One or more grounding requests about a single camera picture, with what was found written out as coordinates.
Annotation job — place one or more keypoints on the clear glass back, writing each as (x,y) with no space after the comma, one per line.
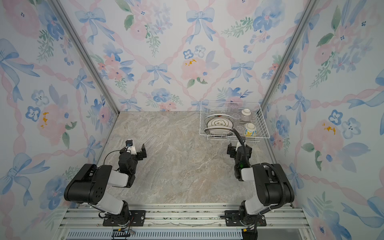
(237,116)

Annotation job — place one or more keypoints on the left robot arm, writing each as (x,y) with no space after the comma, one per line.
(89,186)

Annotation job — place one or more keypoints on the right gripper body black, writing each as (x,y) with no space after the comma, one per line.
(233,150)

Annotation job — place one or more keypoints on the left corner aluminium profile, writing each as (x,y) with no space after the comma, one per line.
(80,47)

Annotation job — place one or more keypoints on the white wire dish rack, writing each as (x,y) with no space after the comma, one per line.
(228,108)

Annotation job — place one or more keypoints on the yellow blue patterned bowl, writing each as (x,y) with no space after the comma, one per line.
(250,130)

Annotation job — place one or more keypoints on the corner aluminium profile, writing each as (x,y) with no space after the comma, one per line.
(80,47)
(291,48)

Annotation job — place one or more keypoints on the white plate watermelon pattern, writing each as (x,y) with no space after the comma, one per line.
(219,131)

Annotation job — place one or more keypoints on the right corner aluminium profile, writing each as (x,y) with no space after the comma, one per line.
(291,48)

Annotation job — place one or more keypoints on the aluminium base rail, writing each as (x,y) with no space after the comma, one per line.
(185,222)

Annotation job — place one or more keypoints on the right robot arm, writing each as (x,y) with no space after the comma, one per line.
(273,189)

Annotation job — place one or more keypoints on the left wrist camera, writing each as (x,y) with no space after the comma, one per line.
(130,147)

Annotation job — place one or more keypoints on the white plate dark rim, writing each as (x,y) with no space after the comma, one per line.
(219,120)

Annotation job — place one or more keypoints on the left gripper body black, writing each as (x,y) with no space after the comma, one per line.
(140,153)

